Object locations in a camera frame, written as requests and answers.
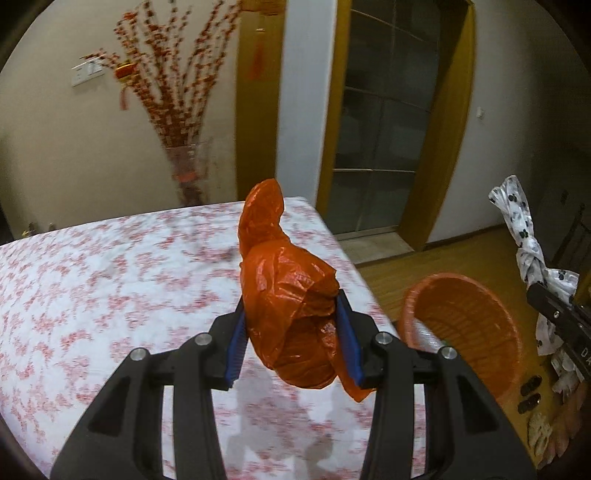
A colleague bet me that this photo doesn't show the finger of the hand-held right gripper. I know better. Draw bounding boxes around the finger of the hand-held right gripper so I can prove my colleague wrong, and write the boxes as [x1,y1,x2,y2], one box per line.
[526,282,578,324]

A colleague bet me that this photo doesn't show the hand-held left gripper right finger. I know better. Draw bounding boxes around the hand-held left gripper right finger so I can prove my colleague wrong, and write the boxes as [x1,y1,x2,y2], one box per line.
[335,292,539,480]

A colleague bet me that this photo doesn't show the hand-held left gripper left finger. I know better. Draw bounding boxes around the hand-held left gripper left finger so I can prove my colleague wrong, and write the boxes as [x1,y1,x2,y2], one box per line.
[50,299,250,480]

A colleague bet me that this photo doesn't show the orange plastic waste basket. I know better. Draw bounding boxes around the orange plastic waste basket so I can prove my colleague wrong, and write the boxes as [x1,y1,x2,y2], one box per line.
[398,272,525,401]

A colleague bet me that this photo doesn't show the orange plastic bag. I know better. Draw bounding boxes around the orange plastic bag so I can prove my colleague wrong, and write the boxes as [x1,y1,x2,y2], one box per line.
[238,178,377,402]

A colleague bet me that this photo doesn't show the white paw-print cloth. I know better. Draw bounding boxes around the white paw-print cloth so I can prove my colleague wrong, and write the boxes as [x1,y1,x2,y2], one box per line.
[488,174,583,393]

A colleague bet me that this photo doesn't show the dark chair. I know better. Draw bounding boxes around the dark chair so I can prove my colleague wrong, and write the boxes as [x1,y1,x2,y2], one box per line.
[551,203,591,278]

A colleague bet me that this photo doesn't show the red floral tablecloth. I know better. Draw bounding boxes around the red floral tablecloth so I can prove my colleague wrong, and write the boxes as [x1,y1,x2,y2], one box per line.
[0,196,426,480]

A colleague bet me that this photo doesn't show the glass vase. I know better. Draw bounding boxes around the glass vase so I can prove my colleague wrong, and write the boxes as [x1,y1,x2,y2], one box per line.
[161,138,215,206]

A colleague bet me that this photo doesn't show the glass sliding door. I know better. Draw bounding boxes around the glass sliding door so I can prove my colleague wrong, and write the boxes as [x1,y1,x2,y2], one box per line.
[335,9,439,236]

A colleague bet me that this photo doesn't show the red blossom branches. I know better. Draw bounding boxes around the red blossom branches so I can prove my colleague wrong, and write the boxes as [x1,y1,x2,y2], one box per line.
[81,0,243,148]

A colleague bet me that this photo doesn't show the woven ornament with red tassel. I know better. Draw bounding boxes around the woven ornament with red tassel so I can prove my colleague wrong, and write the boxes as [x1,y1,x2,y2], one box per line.
[240,0,283,83]

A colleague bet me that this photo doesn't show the small red hanging ornament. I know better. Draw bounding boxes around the small red hanging ornament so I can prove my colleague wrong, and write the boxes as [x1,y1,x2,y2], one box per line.
[113,62,139,112]

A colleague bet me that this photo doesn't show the wooden door frame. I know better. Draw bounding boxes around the wooden door frame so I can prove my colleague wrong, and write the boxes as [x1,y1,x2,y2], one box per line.
[316,0,476,252]

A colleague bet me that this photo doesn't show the wooden wall trim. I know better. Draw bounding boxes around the wooden wall trim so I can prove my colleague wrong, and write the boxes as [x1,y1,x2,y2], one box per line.
[235,0,286,204]

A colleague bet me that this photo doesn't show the white wall switch plate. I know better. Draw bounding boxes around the white wall switch plate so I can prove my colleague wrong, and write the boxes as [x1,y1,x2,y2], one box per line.
[71,60,105,87]

